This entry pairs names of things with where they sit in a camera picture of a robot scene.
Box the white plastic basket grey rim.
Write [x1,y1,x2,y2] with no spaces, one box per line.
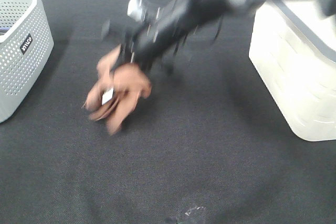
[249,0,335,142]

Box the clear plastic scrap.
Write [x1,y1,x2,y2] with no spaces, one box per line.
[167,204,206,224]

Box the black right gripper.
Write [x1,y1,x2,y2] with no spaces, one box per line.
[117,1,200,69]

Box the black table cloth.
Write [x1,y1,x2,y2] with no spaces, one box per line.
[1,0,335,223]

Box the grey perforated plastic basket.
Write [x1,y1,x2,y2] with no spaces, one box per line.
[1,0,54,122]

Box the brown towel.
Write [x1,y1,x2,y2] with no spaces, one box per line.
[83,45,152,135]

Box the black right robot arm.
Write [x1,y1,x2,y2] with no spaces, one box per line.
[117,0,335,69]

